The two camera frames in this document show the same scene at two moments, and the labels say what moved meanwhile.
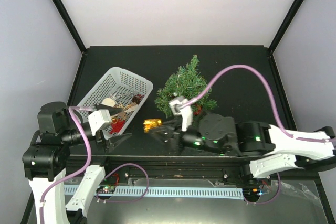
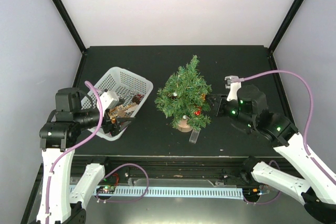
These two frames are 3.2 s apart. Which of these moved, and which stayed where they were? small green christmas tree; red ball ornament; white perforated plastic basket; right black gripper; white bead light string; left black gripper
Moved: left black gripper; right black gripper
Stayed: small green christmas tree; white perforated plastic basket; white bead light string; red ball ornament
